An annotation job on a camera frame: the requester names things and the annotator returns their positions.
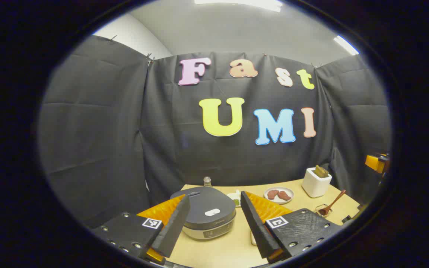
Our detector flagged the brown wooden spoon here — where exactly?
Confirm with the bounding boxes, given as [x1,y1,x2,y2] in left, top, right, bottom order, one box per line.
[319,190,346,216]

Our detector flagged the round white plate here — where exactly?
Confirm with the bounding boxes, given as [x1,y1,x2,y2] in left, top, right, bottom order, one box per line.
[264,187,294,204]

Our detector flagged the white divided bean dish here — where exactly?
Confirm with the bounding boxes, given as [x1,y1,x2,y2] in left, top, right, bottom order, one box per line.
[226,190,242,207]

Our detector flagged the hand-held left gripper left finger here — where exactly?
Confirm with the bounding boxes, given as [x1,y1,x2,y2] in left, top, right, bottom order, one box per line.
[92,194,192,265]

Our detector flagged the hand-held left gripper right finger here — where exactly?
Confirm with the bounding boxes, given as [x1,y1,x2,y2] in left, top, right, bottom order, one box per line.
[240,191,343,265]

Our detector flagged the white toaster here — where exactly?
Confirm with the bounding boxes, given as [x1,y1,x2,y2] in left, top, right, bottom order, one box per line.
[302,167,332,198]

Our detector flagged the long ceiling light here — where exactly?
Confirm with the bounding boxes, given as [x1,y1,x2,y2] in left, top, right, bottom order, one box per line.
[194,0,284,12]
[334,35,359,55]

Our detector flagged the wire chopstick holder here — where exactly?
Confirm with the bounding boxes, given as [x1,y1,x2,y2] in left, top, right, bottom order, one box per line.
[314,204,333,218]

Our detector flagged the dark grey rice cooker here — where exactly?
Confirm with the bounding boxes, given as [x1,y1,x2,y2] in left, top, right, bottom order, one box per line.
[170,186,236,240]

